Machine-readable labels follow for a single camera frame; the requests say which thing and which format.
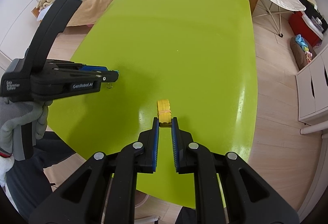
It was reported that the white drawer unit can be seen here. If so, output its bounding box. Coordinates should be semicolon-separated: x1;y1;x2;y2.
296;47;328;135

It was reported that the red storage box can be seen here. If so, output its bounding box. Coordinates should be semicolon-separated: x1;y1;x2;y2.
288;11;322;47

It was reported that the brown pet bed with toys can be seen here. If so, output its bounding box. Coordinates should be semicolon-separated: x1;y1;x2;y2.
290;36;317;70

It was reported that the green table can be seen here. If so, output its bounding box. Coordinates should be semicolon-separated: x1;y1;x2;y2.
47;0;258;210

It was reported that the yellow binder clip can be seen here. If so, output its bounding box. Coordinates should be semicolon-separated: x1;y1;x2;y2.
157;99;172;128

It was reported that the black bag with hat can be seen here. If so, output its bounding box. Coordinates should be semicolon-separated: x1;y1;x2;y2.
299;0;327;33

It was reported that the gloved left hand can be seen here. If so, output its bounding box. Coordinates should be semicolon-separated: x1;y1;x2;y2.
1;97;53;158

